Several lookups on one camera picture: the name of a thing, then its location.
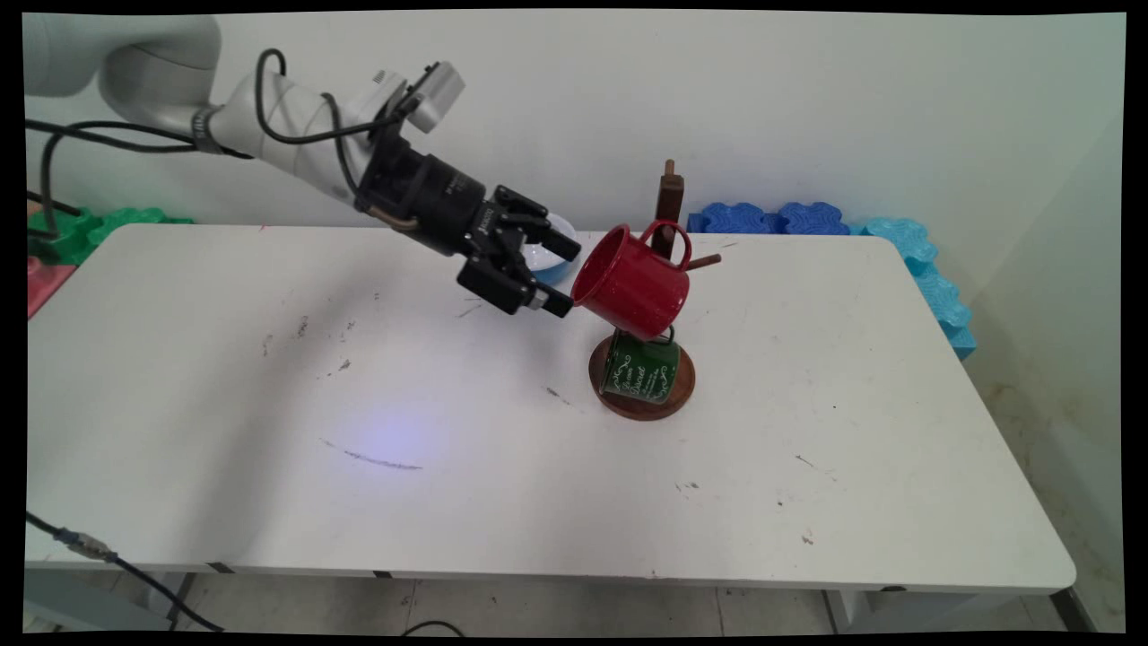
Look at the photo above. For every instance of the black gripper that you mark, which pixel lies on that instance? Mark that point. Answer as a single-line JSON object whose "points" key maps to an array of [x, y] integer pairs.
{"points": [[430, 197]]}

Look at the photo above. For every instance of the red enamel mug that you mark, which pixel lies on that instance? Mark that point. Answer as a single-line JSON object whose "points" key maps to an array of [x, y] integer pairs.
{"points": [[632, 287]]}

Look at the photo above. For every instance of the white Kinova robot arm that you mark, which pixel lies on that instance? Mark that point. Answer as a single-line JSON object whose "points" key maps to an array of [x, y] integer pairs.
{"points": [[269, 117]]}

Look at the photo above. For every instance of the blue bowl white inside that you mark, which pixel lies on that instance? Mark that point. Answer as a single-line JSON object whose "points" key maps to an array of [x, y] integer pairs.
{"points": [[547, 265]]}

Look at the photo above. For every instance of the bronze curved tube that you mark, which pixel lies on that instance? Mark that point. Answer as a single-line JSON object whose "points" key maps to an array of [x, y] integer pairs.
{"points": [[395, 216]]}

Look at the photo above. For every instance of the brown wooden mug tree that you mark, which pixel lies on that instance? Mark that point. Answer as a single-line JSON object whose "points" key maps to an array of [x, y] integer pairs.
{"points": [[668, 202]]}

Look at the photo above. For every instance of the green enamel mug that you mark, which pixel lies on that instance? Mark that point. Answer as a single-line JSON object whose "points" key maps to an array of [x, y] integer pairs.
{"points": [[641, 370]]}

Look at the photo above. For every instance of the dark blue foam mat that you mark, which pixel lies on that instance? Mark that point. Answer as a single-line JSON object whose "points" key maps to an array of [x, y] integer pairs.
{"points": [[812, 219], [731, 218]]}

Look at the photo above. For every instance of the light blue foam mat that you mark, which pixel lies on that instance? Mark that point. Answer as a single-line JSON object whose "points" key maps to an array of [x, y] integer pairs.
{"points": [[933, 287]]}

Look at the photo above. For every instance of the green foam puzzle mat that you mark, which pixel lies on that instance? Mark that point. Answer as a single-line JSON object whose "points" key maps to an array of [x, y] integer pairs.
{"points": [[90, 231]]}

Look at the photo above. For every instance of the thin black rod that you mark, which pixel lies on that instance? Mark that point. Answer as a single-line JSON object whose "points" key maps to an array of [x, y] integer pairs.
{"points": [[63, 208]]}

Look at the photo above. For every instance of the red foam puzzle mat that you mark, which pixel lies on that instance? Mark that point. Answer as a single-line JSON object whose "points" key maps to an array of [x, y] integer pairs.
{"points": [[43, 283]]}

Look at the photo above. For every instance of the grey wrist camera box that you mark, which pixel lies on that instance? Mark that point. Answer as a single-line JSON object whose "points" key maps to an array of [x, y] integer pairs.
{"points": [[432, 90]]}

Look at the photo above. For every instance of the grey table leg frame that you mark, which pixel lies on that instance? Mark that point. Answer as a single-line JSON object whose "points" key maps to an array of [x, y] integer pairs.
{"points": [[90, 603], [933, 610]]}

